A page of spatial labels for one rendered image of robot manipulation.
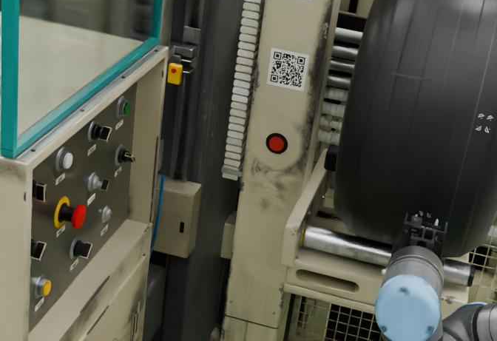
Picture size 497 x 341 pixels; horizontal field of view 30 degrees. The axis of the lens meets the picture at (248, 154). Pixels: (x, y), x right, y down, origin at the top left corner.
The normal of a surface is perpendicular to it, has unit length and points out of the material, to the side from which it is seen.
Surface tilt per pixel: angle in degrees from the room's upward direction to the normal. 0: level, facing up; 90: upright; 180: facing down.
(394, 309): 78
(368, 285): 90
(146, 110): 90
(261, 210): 90
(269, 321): 90
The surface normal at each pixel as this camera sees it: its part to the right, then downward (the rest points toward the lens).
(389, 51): -0.40, -0.25
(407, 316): -0.26, 0.18
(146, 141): -0.26, 0.39
